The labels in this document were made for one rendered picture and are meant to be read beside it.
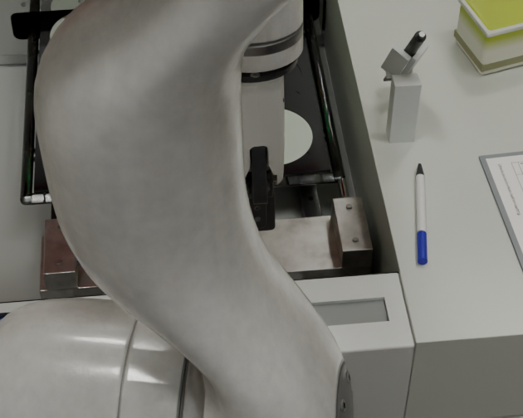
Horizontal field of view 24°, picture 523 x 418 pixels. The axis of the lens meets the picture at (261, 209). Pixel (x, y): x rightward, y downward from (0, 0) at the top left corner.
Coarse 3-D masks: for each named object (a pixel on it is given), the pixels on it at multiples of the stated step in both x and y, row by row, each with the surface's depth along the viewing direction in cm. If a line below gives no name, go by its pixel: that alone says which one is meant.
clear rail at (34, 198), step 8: (288, 176) 140; (296, 176) 140; (304, 176) 140; (312, 176) 140; (320, 176) 140; (328, 176) 140; (336, 176) 140; (344, 176) 140; (280, 184) 140; (288, 184) 140; (296, 184) 140; (304, 184) 140; (312, 184) 140; (32, 192) 138; (40, 192) 138; (48, 192) 138; (32, 200) 138; (40, 200) 138; (48, 200) 138
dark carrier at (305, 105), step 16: (48, 16) 160; (64, 16) 160; (48, 32) 158; (304, 48) 156; (304, 64) 154; (288, 80) 152; (304, 80) 152; (288, 96) 150; (304, 96) 150; (304, 112) 148; (320, 128) 146; (320, 144) 144; (304, 160) 142; (320, 160) 142
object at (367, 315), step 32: (320, 288) 121; (352, 288) 121; (384, 288) 121; (352, 320) 119; (384, 320) 119; (352, 352) 116; (384, 352) 117; (352, 384) 120; (384, 384) 121; (384, 416) 125
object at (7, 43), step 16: (0, 0) 156; (16, 0) 157; (32, 0) 157; (48, 0) 157; (64, 0) 157; (80, 0) 158; (320, 0) 162; (0, 16) 158; (320, 16) 164; (0, 32) 160; (16, 32) 162; (320, 32) 166; (0, 48) 162; (16, 48) 162
